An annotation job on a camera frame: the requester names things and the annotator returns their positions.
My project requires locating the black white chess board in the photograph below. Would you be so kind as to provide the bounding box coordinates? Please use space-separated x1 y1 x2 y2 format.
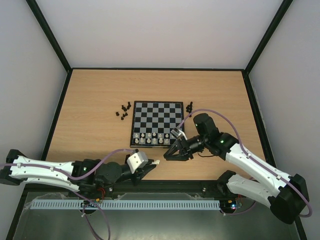
129 100 184 148

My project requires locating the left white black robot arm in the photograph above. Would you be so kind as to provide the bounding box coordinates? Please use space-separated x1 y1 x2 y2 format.
0 149 160 194

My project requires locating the black aluminium frame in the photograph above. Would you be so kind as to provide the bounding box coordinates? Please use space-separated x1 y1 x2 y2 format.
6 0 292 240

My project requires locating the purple cable loop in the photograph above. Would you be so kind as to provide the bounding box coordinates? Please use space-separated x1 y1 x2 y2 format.
81 199 111 240

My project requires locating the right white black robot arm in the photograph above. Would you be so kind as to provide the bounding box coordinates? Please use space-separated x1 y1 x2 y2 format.
163 109 313 224

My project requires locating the grey slotted cable duct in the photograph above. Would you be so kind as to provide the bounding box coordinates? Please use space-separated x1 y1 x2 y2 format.
30 199 221 211

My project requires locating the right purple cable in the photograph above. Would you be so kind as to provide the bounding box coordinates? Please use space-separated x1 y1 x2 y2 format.
177 108 313 217

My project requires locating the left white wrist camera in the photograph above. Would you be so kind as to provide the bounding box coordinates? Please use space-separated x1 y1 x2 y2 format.
126 149 149 174

